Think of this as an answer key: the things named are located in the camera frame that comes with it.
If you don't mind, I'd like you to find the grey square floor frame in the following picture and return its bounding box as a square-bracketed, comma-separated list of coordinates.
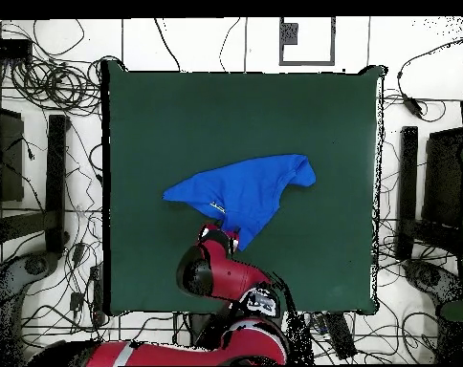
[278, 16, 337, 67]

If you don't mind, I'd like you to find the blue shirt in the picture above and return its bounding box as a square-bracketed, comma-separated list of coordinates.
[161, 153, 318, 252]

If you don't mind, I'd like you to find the black power strip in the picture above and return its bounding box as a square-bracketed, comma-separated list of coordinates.
[324, 313, 358, 360]
[88, 264, 104, 326]

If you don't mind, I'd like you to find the dark green table cloth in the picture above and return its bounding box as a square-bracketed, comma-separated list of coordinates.
[100, 58, 387, 316]

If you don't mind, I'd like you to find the black equipment box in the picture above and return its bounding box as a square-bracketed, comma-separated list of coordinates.
[422, 127, 463, 230]
[0, 104, 26, 204]

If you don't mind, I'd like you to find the black power adapter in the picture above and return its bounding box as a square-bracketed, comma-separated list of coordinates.
[401, 93, 426, 118]

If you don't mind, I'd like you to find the flat black box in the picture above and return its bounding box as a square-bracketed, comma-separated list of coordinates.
[0, 37, 33, 60]

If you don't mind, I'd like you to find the coiled black cable bundle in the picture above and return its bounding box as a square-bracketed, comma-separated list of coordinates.
[9, 56, 102, 116]

